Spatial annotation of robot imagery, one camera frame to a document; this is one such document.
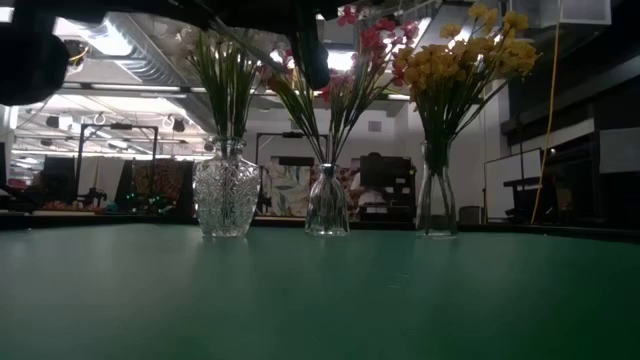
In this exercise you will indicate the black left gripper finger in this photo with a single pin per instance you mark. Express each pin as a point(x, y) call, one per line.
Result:
point(312, 55)

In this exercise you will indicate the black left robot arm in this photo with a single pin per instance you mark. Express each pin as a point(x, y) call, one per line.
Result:
point(30, 65)

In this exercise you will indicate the small ribbed glass vase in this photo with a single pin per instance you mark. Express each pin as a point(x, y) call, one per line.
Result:
point(327, 205)

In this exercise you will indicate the wide cut-glass vase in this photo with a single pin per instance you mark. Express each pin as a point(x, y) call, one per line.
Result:
point(226, 195)

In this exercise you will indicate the tall smooth glass vase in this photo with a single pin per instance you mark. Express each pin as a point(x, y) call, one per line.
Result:
point(436, 200)

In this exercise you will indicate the leaf print panel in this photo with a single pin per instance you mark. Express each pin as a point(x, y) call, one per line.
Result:
point(290, 190)

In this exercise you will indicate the black monitor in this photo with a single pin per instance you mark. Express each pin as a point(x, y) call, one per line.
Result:
point(385, 172)

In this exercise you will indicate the long ceiling light bar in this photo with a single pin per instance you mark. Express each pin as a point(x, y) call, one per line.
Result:
point(135, 88)

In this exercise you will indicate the dark patterned cloth panel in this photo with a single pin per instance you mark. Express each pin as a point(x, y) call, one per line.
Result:
point(165, 177)

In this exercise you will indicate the black ceiling dome device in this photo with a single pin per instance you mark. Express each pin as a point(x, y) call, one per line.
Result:
point(77, 50)

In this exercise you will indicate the grey waste bin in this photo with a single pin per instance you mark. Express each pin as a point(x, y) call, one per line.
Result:
point(470, 212)

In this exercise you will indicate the white ceiling unit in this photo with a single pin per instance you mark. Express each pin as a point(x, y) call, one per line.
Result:
point(560, 12)

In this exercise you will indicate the dark background monitor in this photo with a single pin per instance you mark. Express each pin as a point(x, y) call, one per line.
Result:
point(59, 172)

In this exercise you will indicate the black rack frame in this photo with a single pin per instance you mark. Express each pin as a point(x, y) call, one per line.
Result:
point(121, 126)
point(292, 134)

